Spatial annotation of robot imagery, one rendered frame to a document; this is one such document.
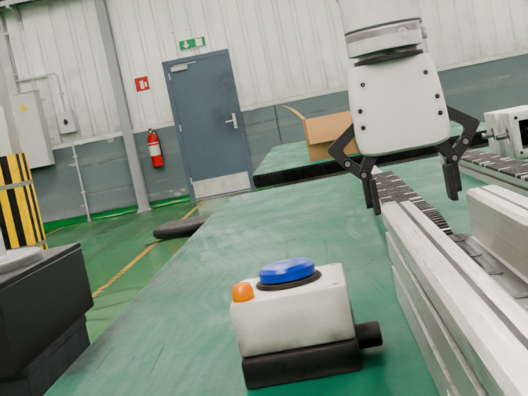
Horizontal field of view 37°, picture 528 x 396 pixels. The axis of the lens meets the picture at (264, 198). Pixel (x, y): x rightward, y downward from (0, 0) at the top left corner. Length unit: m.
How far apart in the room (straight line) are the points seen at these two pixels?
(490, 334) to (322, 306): 0.24
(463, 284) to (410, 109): 0.50
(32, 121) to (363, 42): 11.28
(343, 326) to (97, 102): 11.55
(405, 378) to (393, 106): 0.40
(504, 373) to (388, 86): 0.61
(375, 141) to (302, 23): 10.86
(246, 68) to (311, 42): 1.02
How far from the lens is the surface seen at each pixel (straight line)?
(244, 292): 0.53
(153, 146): 11.68
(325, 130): 2.79
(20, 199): 6.95
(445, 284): 0.37
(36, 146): 12.04
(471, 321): 0.31
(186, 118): 11.73
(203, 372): 0.61
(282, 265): 0.55
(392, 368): 0.53
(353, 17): 0.84
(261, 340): 0.53
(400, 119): 0.85
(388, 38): 0.83
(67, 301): 0.88
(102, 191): 12.07
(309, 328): 0.53
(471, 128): 0.88
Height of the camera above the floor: 0.95
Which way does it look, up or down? 5 degrees down
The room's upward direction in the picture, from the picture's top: 11 degrees counter-clockwise
